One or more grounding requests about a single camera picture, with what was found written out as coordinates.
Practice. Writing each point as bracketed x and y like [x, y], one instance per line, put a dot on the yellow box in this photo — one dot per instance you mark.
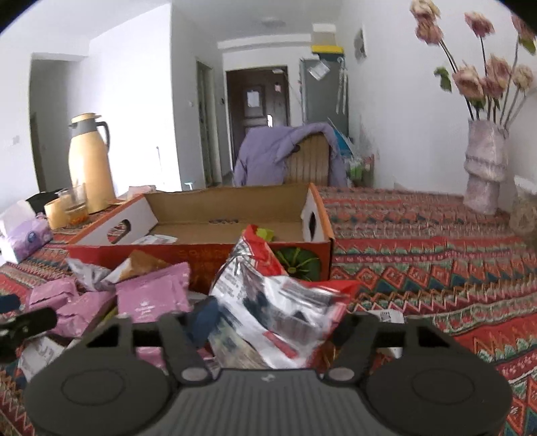
[327, 49]

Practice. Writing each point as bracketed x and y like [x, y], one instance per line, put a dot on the grey refrigerator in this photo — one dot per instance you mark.
[323, 100]

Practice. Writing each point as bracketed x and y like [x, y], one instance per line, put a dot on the purple white tissue pack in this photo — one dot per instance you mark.
[25, 234]

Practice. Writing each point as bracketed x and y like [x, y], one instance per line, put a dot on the wooden slatted chair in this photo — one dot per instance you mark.
[308, 163]

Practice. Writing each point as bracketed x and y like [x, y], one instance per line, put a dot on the pink textured vase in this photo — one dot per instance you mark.
[486, 167]

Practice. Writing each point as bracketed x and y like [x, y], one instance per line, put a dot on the white crumpled snack packet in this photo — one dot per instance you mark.
[40, 356]

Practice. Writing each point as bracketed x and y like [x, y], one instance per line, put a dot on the black bag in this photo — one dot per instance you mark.
[44, 200]

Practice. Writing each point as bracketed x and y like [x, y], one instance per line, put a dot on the clear glass cup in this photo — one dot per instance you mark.
[75, 205]

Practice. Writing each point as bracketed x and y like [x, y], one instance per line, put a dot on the red cardboard box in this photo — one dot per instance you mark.
[197, 255]

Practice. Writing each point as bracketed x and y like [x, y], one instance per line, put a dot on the orange brown snack packet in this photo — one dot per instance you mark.
[142, 262]

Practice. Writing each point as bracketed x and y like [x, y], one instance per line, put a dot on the clear storage jar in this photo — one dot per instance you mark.
[524, 214]

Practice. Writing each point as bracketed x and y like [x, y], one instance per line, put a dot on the round ceiling light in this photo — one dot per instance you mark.
[272, 22]

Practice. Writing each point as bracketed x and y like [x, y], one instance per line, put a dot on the dried pink rose bouquet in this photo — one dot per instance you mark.
[467, 79]

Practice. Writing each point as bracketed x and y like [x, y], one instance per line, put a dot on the clear wafer snack packet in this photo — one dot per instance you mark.
[388, 316]

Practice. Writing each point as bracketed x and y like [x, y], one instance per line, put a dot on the small storage cart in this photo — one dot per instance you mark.
[358, 170]

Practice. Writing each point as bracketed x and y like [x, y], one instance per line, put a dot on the silver snack wrapper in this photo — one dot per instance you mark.
[86, 272]

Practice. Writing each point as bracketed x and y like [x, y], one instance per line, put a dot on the dark brown entrance door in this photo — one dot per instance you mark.
[256, 121]

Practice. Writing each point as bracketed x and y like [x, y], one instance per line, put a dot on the yellow thermos jug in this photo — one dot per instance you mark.
[90, 167]

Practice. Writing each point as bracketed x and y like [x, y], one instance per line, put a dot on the white umbrella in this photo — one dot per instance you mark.
[342, 88]

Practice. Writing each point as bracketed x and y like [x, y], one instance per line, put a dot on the yellow cup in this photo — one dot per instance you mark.
[54, 214]

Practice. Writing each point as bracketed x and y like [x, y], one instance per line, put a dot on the pink snack packet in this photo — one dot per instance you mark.
[149, 356]
[52, 291]
[151, 293]
[82, 314]

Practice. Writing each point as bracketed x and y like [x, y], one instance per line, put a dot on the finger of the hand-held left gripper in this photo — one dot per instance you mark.
[29, 325]
[8, 302]

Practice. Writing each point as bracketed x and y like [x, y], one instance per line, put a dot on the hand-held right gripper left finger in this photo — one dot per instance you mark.
[205, 323]

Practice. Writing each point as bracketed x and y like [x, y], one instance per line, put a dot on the green snack packet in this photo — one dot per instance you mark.
[265, 234]

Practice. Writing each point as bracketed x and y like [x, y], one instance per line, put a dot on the wall picture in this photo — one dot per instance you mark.
[359, 45]

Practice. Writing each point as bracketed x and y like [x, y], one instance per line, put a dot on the beige cardboard box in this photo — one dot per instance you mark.
[324, 34]

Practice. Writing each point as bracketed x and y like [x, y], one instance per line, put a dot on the red silver snack bag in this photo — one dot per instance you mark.
[272, 302]

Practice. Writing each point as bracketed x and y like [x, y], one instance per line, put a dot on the paper sheet on refrigerator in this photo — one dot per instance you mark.
[319, 69]

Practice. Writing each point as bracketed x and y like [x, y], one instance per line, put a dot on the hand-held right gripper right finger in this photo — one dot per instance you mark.
[356, 335]

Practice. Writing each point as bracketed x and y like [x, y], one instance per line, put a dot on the white printed snack packet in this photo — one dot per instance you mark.
[155, 239]

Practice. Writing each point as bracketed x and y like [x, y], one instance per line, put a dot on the purple jacket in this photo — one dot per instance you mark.
[260, 155]

